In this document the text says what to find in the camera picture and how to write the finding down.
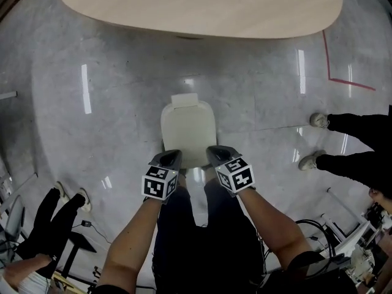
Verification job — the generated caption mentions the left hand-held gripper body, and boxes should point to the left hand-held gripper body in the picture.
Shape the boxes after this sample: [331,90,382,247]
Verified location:
[141,149,183,202]

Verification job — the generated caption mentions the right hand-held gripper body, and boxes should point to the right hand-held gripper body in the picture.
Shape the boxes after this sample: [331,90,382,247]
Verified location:
[205,145,256,196]

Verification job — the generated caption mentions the white lidded trash bin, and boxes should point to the white lidded trash bin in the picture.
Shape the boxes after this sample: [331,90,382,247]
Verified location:
[160,92,219,169]

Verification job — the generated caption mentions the person's right forearm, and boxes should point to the person's right forearm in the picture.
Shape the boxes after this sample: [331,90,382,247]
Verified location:
[237,185,314,271]

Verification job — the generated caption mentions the person's left forearm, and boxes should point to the person's left forearm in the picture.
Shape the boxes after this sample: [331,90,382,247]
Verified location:
[99,196,164,294]

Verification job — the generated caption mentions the person's legs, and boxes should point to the person's legs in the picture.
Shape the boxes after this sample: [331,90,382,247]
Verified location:
[153,171,266,294]

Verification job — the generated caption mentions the black metal stand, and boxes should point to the black metal stand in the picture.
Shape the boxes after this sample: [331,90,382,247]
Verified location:
[59,230,98,280]

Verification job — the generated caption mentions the person's torso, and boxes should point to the person's torso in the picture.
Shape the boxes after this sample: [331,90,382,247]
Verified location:
[91,251,359,294]

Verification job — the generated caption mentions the red floor tape line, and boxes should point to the red floor tape line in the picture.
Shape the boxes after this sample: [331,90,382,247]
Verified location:
[322,29,377,92]

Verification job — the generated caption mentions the round wooden table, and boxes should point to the round wooden table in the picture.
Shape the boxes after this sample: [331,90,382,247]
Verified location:
[54,0,344,40]

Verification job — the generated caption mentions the black power adapter with cable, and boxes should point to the black power adapter with cable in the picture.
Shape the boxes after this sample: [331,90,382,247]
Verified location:
[72,219,113,245]

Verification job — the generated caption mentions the bundle of black cables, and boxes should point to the bundle of black cables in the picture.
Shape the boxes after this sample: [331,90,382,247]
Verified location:
[293,218,338,257]

